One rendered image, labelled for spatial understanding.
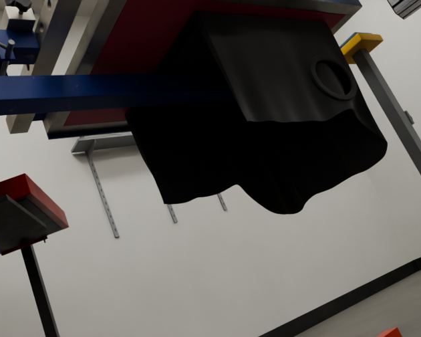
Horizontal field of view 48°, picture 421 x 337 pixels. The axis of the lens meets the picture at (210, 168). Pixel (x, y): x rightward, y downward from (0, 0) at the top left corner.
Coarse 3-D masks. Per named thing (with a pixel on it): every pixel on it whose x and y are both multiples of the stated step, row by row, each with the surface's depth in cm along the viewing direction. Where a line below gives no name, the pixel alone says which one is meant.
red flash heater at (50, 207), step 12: (12, 180) 183; (24, 180) 183; (0, 192) 181; (12, 192) 181; (24, 192) 181; (36, 192) 191; (24, 204) 187; (36, 204) 193; (48, 204) 206; (36, 216) 205; (48, 216) 212; (60, 216) 225; (48, 228) 226; (60, 228) 233; (24, 240) 228; (36, 240) 235
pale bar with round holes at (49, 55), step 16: (48, 0) 98; (64, 0) 95; (80, 0) 97; (48, 16) 99; (64, 16) 99; (48, 32) 101; (64, 32) 103; (48, 48) 106; (32, 64) 110; (48, 64) 111; (16, 128) 131
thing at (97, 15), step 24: (120, 0) 95; (216, 0) 108; (240, 0) 111; (264, 0) 115; (288, 0) 119; (312, 0) 124; (336, 0) 131; (96, 24) 100; (336, 24) 141; (96, 48) 106; (72, 72) 113; (48, 120) 130
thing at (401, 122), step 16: (352, 48) 155; (368, 48) 160; (368, 64) 156; (368, 80) 157; (384, 80) 156; (384, 96) 153; (384, 112) 154; (400, 112) 151; (400, 128) 150; (416, 144) 147; (416, 160) 147
